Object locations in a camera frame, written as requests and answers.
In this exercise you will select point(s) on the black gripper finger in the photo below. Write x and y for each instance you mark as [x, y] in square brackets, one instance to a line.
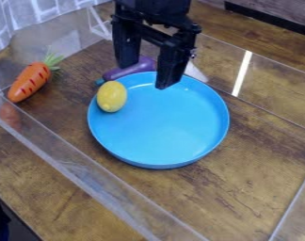
[176, 51]
[126, 44]

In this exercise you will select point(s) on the white checkered curtain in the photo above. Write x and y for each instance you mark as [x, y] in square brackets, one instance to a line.
[20, 13]

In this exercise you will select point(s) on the yellow toy lemon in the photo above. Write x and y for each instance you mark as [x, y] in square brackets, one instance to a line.
[111, 96]

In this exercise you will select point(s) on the orange toy carrot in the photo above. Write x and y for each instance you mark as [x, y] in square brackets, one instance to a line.
[32, 78]

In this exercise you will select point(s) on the clear acrylic enclosure wall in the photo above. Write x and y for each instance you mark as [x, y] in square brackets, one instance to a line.
[76, 194]

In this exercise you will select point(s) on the blue round tray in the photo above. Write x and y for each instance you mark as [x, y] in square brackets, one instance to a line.
[166, 128]

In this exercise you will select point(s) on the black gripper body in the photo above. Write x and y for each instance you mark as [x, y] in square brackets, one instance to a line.
[154, 20]

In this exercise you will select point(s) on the purple toy eggplant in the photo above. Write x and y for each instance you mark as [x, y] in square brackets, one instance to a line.
[146, 65]

